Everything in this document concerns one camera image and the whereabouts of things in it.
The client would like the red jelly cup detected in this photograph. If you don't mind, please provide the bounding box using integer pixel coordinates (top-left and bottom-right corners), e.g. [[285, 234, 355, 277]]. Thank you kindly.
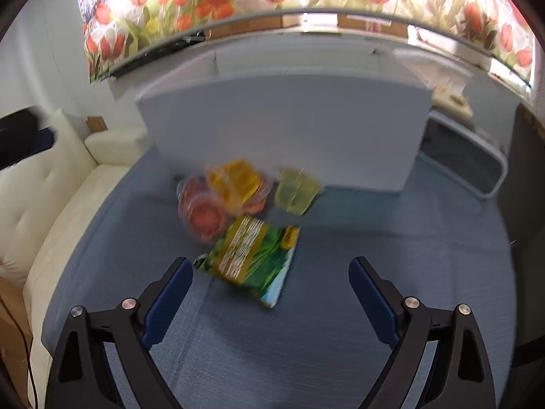
[[180, 193, 230, 244], [176, 176, 209, 217]]

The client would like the black white-rimmed speaker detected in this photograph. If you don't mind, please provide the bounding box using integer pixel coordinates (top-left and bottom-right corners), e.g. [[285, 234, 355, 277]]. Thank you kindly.
[[419, 110, 508, 198]]

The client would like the white leather sofa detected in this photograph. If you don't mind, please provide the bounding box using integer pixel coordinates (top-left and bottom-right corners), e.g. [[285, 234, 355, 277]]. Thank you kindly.
[[1, 110, 152, 406]]

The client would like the yellow jelly cup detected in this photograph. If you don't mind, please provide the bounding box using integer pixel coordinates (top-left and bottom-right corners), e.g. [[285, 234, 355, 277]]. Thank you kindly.
[[274, 168, 322, 216]]

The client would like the tissue box with tissue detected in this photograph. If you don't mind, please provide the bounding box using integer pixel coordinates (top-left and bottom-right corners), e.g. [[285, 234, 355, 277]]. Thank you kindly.
[[393, 48, 474, 123]]

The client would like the green pea snack packet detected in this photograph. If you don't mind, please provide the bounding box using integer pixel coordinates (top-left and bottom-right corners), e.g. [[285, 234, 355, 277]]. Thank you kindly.
[[194, 215, 300, 308]]

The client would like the white cardboard box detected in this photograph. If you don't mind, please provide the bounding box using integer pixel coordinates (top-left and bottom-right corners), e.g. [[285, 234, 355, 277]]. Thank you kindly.
[[136, 46, 431, 192]]

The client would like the orange-yellow jelly cup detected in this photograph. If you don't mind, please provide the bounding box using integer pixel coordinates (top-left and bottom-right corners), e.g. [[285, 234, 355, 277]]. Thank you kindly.
[[205, 160, 262, 213]]

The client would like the tulip wall poster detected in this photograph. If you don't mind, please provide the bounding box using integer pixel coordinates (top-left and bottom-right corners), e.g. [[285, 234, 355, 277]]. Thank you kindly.
[[77, 0, 536, 81]]

